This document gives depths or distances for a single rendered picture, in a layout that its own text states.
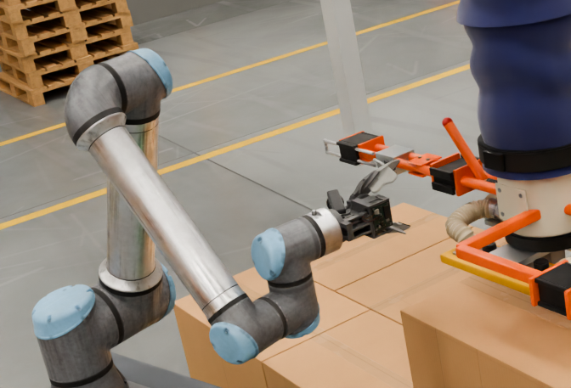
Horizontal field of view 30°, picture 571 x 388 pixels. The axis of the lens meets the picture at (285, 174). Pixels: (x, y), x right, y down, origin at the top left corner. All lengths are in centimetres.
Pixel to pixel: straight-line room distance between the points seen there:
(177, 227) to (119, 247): 42
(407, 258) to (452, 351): 134
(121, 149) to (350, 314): 138
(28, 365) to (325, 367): 200
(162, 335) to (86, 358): 219
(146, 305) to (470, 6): 107
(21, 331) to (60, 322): 265
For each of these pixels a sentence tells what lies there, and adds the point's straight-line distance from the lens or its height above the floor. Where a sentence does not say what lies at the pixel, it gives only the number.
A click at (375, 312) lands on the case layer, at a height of 54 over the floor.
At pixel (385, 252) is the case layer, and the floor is 54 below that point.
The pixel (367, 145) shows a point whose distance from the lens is 253.
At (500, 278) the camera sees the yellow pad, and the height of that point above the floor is 111.
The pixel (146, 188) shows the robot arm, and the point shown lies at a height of 140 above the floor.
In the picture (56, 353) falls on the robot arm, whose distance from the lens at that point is 247.
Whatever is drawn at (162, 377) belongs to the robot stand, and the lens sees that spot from 274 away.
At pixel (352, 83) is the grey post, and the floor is 49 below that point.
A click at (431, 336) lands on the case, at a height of 92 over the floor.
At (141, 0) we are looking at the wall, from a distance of 1219.
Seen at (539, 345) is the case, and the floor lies 95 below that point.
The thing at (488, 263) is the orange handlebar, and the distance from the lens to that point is 188.
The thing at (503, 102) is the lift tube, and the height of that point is 146.
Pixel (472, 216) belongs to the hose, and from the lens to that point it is 223.
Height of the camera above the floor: 204
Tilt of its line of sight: 19 degrees down
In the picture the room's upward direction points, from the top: 11 degrees counter-clockwise
